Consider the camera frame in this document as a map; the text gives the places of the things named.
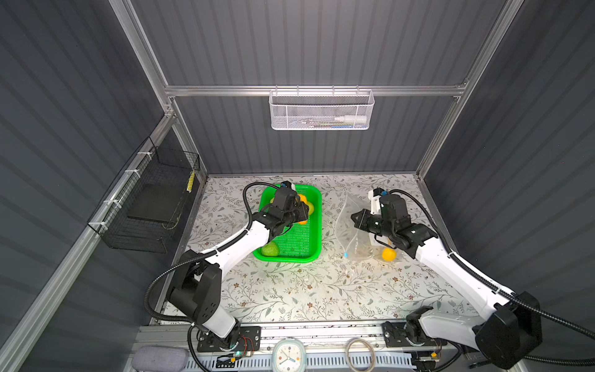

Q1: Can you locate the white wire mesh basket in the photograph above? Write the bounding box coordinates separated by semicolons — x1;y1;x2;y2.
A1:
268;89;375;131

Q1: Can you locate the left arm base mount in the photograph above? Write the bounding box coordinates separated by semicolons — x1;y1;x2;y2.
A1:
195;325;262;353

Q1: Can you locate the clear zip top bag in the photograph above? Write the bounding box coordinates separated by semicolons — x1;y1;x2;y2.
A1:
335;193;394;261

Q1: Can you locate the right black cable conduit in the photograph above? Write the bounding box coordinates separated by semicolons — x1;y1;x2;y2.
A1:
387;188;595;366

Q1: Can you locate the grey cloth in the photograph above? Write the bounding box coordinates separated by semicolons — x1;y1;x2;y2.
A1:
132;346;188;372

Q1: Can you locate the orange carrot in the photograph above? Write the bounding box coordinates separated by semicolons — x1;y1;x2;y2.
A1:
297;194;310;225

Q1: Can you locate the black wire basket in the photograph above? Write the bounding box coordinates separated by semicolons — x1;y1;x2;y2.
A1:
88;139;201;254

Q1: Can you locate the black cable conduit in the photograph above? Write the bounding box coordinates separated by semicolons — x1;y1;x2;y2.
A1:
143;180;291;372
387;188;595;366

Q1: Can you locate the left black cable conduit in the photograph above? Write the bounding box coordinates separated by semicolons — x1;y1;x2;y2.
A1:
143;180;291;372

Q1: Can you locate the coiled beige cable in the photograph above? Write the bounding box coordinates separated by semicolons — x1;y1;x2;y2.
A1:
343;337;377;372

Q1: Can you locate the green plastic basket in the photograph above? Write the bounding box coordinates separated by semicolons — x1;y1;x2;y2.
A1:
253;184;323;264

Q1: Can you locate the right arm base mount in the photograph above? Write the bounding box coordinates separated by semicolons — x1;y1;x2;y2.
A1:
381;319;448;349

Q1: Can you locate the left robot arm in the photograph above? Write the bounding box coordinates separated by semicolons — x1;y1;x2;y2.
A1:
166;181;309;348

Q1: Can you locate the white analog clock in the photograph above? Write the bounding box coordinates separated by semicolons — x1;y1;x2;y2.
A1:
271;338;307;372

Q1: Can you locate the yellow lemon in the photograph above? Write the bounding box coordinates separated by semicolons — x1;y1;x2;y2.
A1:
381;248;397;262

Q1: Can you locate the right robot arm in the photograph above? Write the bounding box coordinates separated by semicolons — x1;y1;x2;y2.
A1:
350;188;543;369

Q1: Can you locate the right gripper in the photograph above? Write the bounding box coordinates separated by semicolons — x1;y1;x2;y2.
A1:
350;208;393;239

